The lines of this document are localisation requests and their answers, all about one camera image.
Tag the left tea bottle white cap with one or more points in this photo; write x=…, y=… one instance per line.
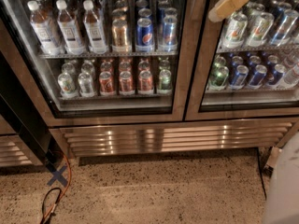
x=45, y=28

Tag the red can right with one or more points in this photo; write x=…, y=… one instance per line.
x=145, y=82

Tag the white green can far left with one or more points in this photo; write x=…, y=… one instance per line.
x=67, y=85

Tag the blue Pepsi can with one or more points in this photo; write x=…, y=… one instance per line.
x=144, y=35

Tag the middle tea bottle white cap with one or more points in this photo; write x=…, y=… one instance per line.
x=68, y=24

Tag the blue silver can upper right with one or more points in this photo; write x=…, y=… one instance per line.
x=283, y=27

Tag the red can left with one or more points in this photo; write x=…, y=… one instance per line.
x=107, y=86

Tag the silver can lower shelf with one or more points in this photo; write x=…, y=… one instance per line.
x=85, y=81

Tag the green can right fridge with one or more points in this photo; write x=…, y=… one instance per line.
x=218, y=78

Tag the blue can left lower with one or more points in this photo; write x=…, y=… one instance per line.
x=239, y=76

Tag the white 7up can left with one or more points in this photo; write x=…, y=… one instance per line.
x=233, y=37

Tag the blue silver soda can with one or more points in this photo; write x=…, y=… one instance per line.
x=169, y=40

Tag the blue can right lower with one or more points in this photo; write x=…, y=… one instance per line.
x=257, y=74

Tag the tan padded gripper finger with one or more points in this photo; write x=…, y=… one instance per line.
x=224, y=8

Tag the steel fridge bottom grille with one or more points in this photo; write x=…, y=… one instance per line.
x=108, y=140

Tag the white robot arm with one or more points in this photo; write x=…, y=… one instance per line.
x=282, y=205

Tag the glass fridge door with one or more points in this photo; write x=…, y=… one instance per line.
x=39, y=71
x=204, y=102

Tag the red can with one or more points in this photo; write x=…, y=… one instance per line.
x=107, y=86
x=145, y=82
x=126, y=83

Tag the white 7up can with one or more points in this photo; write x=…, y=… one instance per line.
x=259, y=29
x=233, y=37

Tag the gold soda can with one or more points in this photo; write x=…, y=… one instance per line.
x=121, y=41

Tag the robot base corner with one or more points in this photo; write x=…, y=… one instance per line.
x=272, y=159

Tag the white 7up can right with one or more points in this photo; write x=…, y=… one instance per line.
x=259, y=29

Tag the red can middle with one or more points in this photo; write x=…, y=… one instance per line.
x=126, y=83

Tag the neighbour steel grille left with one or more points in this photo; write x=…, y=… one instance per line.
x=13, y=151

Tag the green silver can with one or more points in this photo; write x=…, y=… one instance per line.
x=164, y=83

